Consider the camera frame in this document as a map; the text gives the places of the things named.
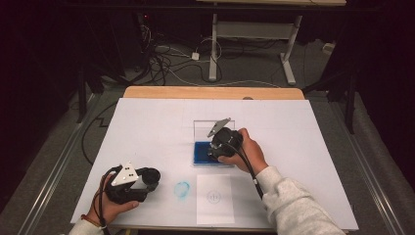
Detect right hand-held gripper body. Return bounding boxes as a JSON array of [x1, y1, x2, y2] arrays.
[[207, 117, 245, 155]]

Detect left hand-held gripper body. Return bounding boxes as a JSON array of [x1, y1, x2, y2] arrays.
[[104, 161, 148, 206]]

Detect blue ink pad clear lid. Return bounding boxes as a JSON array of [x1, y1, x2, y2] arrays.
[[193, 119, 237, 168]]

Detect person's right hand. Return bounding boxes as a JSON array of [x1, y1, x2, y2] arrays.
[[217, 127, 269, 177]]

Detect person's left hand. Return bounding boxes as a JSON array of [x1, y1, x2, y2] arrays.
[[85, 172, 141, 226]]

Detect white table cover sheet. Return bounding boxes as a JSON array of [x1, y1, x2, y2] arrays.
[[69, 97, 360, 232]]

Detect white paper card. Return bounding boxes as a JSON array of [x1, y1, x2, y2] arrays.
[[196, 173, 236, 226]]

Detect wooden table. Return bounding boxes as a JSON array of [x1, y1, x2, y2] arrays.
[[121, 85, 306, 101]]

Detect black metal stand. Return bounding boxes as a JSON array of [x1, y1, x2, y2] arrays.
[[75, 63, 109, 124], [301, 70, 358, 135]]

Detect blue ink ring stain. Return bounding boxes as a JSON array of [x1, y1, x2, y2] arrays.
[[172, 180, 192, 201]]

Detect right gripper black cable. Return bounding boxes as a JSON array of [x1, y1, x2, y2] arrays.
[[224, 141, 264, 201]]

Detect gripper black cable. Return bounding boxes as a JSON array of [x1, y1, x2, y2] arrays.
[[97, 165, 124, 235], [224, 141, 264, 201]]

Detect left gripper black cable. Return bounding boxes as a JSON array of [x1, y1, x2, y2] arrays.
[[97, 165, 124, 235]]

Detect red bracelet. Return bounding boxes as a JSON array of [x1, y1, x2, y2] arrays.
[[80, 213, 108, 229]]

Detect black floor cable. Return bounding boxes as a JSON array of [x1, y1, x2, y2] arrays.
[[80, 101, 119, 165]]

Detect long white cable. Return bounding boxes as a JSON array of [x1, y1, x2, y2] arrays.
[[153, 45, 282, 89]]

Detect metal floor rail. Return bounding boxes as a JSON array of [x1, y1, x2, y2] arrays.
[[329, 101, 409, 235], [23, 94, 99, 235]]

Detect bundle of black cables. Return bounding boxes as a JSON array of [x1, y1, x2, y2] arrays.
[[138, 23, 209, 86]]

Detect white desk frame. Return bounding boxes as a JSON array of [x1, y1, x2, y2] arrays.
[[195, 0, 347, 86]]

